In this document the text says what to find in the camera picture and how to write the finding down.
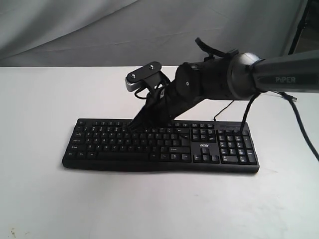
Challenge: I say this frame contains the black keyboard usb cable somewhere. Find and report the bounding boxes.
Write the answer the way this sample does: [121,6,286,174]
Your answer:
[212,90,299,122]

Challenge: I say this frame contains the dark metal frame post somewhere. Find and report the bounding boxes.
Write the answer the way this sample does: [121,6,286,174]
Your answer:
[282,0,319,55]

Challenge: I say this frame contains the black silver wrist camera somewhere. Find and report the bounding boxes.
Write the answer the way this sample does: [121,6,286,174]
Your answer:
[125,61,170,96]

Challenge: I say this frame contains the black acer keyboard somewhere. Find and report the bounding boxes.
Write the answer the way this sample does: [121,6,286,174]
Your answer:
[62,119,260,174]

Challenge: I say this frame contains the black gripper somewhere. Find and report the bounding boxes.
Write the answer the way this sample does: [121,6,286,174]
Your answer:
[127,81,204,131]

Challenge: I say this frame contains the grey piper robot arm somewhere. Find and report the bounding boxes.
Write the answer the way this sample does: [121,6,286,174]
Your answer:
[126,51,319,130]

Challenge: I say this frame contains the grey backdrop cloth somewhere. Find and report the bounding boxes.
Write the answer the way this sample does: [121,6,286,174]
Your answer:
[0,0,306,67]

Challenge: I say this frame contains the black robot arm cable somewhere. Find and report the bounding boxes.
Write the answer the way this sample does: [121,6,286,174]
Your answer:
[195,37,319,160]

